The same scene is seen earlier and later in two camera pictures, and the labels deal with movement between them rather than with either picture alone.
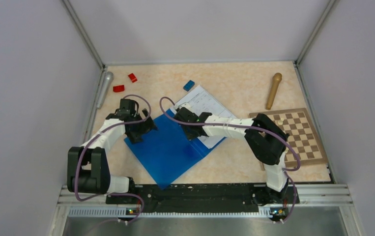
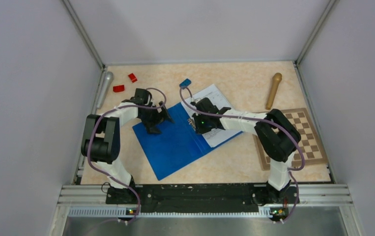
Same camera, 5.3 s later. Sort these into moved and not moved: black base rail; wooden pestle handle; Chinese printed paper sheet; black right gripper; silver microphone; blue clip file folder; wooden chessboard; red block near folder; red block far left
Moved: Chinese printed paper sheet; black right gripper; blue clip file folder
Not moved: silver microphone; red block far left; black base rail; red block near folder; wooden pestle handle; wooden chessboard
